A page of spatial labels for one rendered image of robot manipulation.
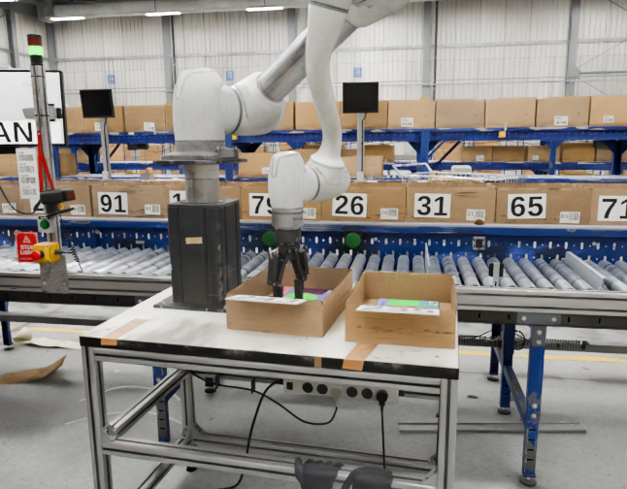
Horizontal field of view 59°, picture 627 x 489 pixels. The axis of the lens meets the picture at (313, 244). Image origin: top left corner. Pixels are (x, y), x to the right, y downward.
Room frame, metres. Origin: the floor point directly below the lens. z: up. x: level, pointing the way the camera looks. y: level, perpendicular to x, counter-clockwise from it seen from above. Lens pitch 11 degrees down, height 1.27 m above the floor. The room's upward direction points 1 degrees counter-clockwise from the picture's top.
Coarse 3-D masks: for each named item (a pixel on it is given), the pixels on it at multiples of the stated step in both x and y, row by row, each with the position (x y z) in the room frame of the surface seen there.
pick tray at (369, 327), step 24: (360, 288) 1.65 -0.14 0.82; (384, 288) 1.72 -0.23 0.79; (408, 288) 1.71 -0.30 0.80; (432, 288) 1.69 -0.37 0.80; (360, 312) 1.36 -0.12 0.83; (384, 312) 1.34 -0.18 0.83; (360, 336) 1.36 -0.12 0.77; (384, 336) 1.35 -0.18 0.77; (408, 336) 1.33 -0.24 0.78; (432, 336) 1.32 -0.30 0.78
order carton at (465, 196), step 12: (408, 192) 2.52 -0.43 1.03; (420, 192) 2.51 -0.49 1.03; (432, 192) 2.50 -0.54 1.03; (444, 192) 2.49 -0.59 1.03; (456, 192) 2.48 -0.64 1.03; (468, 192) 2.47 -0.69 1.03; (480, 192) 2.46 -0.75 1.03; (492, 192) 2.46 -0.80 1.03; (408, 204) 2.52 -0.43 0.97; (456, 204) 2.48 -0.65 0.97; (468, 204) 2.47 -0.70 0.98; (480, 204) 2.46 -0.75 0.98; (492, 204) 2.46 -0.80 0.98; (408, 216) 2.52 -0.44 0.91; (456, 216) 2.48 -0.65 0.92; (492, 216) 2.46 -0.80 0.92
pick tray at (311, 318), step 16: (288, 272) 1.82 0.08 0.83; (320, 272) 1.79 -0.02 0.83; (336, 272) 1.78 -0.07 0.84; (240, 288) 1.57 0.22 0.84; (256, 288) 1.69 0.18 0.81; (272, 288) 1.82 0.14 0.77; (320, 288) 1.79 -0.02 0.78; (336, 288) 1.53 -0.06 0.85; (240, 304) 1.46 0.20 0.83; (256, 304) 1.45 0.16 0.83; (272, 304) 1.44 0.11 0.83; (304, 304) 1.41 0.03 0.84; (320, 304) 1.40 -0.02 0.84; (336, 304) 1.54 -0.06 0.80; (240, 320) 1.46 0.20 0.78; (256, 320) 1.45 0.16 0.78; (272, 320) 1.44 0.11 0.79; (288, 320) 1.42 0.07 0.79; (304, 320) 1.41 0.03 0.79; (320, 320) 1.40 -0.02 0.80; (320, 336) 1.40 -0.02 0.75
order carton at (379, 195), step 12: (348, 192) 2.57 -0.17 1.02; (360, 192) 2.56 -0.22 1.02; (372, 192) 2.55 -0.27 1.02; (384, 192) 2.54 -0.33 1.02; (396, 192) 2.53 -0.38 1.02; (324, 204) 2.59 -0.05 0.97; (372, 204) 2.55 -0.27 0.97; (384, 204) 2.54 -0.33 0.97; (396, 204) 2.53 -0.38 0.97; (324, 216) 2.59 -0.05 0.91; (336, 216) 2.58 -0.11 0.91; (348, 216) 2.57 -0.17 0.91; (372, 216) 2.55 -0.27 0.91
